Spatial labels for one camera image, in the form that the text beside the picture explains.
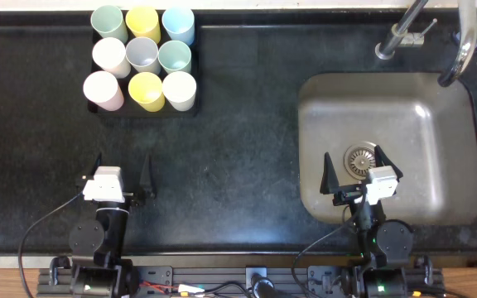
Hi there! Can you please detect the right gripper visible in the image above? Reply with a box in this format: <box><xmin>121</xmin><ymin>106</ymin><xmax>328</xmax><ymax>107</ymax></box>
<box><xmin>319</xmin><ymin>144</ymin><xmax>404</xmax><ymax>207</ymax></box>

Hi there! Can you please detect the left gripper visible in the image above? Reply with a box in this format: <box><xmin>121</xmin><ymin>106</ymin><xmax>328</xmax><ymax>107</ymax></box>
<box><xmin>91</xmin><ymin>151</ymin><xmax>157</xmax><ymax>208</ymax></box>

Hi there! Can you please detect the yellow cup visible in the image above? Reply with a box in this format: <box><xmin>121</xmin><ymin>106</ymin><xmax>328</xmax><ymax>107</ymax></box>
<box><xmin>124</xmin><ymin>5</ymin><xmax>161</xmax><ymax>44</ymax></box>
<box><xmin>128</xmin><ymin>71</ymin><xmax>166</xmax><ymax>113</ymax></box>

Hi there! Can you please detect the pink cup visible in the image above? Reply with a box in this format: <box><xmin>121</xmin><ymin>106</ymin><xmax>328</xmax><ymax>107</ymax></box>
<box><xmin>82</xmin><ymin>70</ymin><xmax>125</xmax><ymax>112</ymax></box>

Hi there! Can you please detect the cream cup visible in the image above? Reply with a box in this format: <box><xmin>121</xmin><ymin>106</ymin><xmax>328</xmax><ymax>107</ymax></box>
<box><xmin>161</xmin><ymin>70</ymin><xmax>198</xmax><ymax>113</ymax></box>

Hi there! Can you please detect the steel sink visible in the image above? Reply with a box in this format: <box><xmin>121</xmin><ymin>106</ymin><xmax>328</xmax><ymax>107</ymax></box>
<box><xmin>297</xmin><ymin>72</ymin><xmax>477</xmax><ymax>227</ymax></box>

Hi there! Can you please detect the white cup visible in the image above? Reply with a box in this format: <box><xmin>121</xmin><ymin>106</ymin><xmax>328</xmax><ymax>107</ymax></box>
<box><xmin>91</xmin><ymin>36</ymin><xmax>132</xmax><ymax>79</ymax></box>

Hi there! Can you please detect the grey cup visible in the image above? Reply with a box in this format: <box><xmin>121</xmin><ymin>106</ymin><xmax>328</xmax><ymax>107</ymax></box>
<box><xmin>125</xmin><ymin>36</ymin><xmax>161</xmax><ymax>75</ymax></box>

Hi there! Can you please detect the green cup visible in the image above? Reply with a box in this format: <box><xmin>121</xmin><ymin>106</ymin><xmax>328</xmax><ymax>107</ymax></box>
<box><xmin>157</xmin><ymin>39</ymin><xmax>193</xmax><ymax>75</ymax></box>
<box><xmin>89</xmin><ymin>4</ymin><xmax>128</xmax><ymax>43</ymax></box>

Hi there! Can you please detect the black tray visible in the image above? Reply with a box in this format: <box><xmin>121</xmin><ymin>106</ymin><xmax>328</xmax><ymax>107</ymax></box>
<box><xmin>86</xmin><ymin>10</ymin><xmax>200</xmax><ymax>118</ymax></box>

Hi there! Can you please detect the blue cup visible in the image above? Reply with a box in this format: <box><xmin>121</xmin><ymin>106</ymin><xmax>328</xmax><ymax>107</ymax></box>
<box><xmin>161</xmin><ymin>5</ymin><xmax>195</xmax><ymax>46</ymax></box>

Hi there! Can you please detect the steel tap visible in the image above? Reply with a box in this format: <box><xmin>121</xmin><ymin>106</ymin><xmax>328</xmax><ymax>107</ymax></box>
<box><xmin>373</xmin><ymin>0</ymin><xmax>477</xmax><ymax>89</ymax></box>

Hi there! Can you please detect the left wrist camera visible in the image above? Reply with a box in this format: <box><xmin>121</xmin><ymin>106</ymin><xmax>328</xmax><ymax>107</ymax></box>
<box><xmin>82</xmin><ymin>166</ymin><xmax>125</xmax><ymax>204</ymax></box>

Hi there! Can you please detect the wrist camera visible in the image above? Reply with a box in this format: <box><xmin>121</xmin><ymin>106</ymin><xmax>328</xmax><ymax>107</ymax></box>
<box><xmin>362</xmin><ymin>165</ymin><xmax>399</xmax><ymax>206</ymax></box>
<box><xmin>82</xmin><ymin>166</ymin><xmax>125</xmax><ymax>204</ymax></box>

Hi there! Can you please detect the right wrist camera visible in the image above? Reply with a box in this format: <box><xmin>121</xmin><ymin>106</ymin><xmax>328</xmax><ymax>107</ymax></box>
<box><xmin>362</xmin><ymin>165</ymin><xmax>399</xmax><ymax>206</ymax></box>

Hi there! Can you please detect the black cable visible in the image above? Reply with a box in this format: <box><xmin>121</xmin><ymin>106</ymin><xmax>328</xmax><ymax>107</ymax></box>
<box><xmin>291</xmin><ymin>185</ymin><xmax>370</xmax><ymax>298</ymax></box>
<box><xmin>17</xmin><ymin>190</ymin><xmax>86</xmax><ymax>298</ymax></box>

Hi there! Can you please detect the mounting rail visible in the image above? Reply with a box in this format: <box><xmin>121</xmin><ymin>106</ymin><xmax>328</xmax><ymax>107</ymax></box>
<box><xmin>35</xmin><ymin>255</ymin><xmax>446</xmax><ymax>298</ymax></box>

